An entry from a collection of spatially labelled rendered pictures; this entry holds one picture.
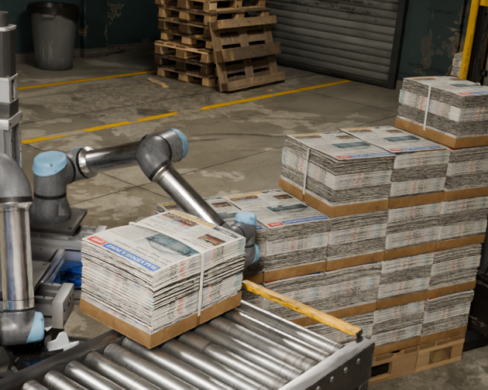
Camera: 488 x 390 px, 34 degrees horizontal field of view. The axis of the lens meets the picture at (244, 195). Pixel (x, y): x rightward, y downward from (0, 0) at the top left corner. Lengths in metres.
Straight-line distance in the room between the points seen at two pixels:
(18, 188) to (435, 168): 1.88
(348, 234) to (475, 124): 0.73
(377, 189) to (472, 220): 0.60
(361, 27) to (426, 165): 7.23
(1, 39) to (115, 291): 0.86
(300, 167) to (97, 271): 1.24
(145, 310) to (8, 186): 0.47
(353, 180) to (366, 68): 7.42
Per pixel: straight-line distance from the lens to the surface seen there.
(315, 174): 3.11
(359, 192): 3.11
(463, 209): 3.54
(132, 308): 2.14
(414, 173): 3.27
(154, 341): 2.13
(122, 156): 2.81
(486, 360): 4.00
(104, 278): 2.19
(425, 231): 3.43
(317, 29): 10.83
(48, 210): 2.88
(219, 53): 9.02
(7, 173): 2.00
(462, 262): 3.66
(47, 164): 2.84
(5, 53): 2.54
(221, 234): 2.28
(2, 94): 2.56
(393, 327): 3.54
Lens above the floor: 1.89
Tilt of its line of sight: 19 degrees down
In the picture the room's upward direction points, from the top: 5 degrees clockwise
